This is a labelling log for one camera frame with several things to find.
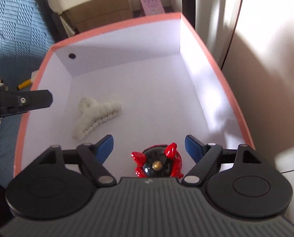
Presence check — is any blue textured blanket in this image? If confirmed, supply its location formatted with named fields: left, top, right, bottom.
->
left=0, top=0, right=56, bottom=178

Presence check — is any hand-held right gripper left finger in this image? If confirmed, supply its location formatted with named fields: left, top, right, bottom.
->
left=37, top=134, right=116, bottom=187

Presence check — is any pink cardboard box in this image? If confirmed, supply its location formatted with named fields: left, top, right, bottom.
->
left=14, top=12, right=256, bottom=178

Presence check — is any black bed frame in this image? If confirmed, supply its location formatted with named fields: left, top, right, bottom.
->
left=28, top=0, right=76, bottom=43

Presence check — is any red and black hair ornament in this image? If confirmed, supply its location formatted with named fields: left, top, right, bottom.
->
left=130, top=143, right=184, bottom=179

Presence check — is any yellow plastic item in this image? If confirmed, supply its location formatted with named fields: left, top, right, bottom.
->
left=18, top=79, right=33, bottom=90

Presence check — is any black vertical panel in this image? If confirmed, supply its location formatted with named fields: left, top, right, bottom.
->
left=181, top=0, right=197, bottom=30

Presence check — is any white fuzzy hair claw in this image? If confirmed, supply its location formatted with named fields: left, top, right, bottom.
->
left=71, top=96, right=123, bottom=141

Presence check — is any brown cardboard box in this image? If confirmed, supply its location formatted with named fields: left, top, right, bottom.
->
left=68, top=0, right=140, bottom=33

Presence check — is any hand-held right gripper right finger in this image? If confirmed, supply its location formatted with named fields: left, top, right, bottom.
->
left=181, top=134, right=262, bottom=187

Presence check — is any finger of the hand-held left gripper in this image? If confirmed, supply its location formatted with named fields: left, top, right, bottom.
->
left=0, top=84, right=54, bottom=119

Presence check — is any pink paper sheet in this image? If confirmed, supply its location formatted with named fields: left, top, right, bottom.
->
left=138, top=0, right=166, bottom=16

